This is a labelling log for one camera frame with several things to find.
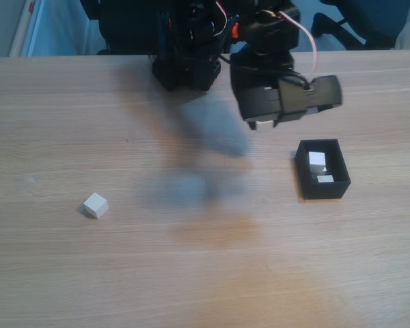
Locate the dark open-top box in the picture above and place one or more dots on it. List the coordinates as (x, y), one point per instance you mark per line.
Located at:
(324, 193)

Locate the black orange table clamp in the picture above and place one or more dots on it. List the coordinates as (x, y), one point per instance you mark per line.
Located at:
(235, 30)

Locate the blue office chair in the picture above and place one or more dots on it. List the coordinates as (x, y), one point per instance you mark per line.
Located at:
(362, 20)

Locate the white panel with red mark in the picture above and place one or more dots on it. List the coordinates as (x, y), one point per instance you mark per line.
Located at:
(22, 34)

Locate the black oval camera box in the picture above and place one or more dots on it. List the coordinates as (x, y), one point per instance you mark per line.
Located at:
(294, 95)

